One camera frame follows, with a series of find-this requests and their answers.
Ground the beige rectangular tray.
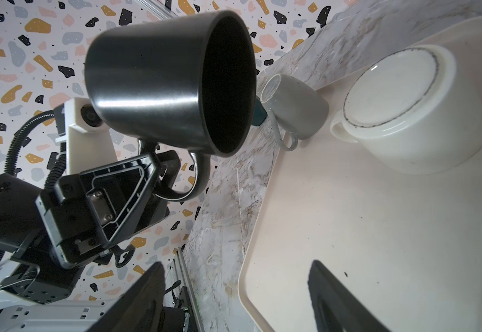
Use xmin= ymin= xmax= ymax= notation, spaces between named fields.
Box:
xmin=238 ymin=16 xmax=482 ymax=331

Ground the black corrugated cable conduit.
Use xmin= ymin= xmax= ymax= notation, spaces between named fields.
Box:
xmin=0 ymin=111 xmax=67 ymax=275

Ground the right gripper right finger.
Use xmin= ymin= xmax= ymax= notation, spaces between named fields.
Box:
xmin=308 ymin=260 xmax=388 ymax=332

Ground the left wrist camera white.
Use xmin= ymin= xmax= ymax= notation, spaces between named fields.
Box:
xmin=53 ymin=98 xmax=118 ymax=175

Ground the dark teal mug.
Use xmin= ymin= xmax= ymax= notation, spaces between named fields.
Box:
xmin=251 ymin=97 xmax=267 ymax=127

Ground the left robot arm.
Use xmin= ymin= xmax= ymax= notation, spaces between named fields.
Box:
xmin=0 ymin=151 xmax=180 ymax=308

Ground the left corner aluminium profile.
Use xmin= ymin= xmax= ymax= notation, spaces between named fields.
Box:
xmin=136 ymin=0 xmax=177 ymax=20

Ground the grey mug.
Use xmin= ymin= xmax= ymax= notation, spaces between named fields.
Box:
xmin=260 ymin=74 xmax=329 ymax=152

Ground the black mug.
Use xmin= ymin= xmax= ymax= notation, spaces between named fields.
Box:
xmin=84 ymin=11 xmax=256 ymax=201

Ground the white mug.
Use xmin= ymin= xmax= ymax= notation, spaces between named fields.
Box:
xmin=330 ymin=44 xmax=482 ymax=174

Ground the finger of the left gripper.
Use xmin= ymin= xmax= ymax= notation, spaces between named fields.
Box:
xmin=79 ymin=154 xmax=159 ymax=245

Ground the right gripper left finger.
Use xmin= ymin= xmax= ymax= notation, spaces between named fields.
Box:
xmin=89 ymin=262 xmax=166 ymax=332

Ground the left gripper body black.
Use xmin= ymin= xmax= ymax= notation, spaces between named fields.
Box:
xmin=36 ymin=150 xmax=181 ymax=269

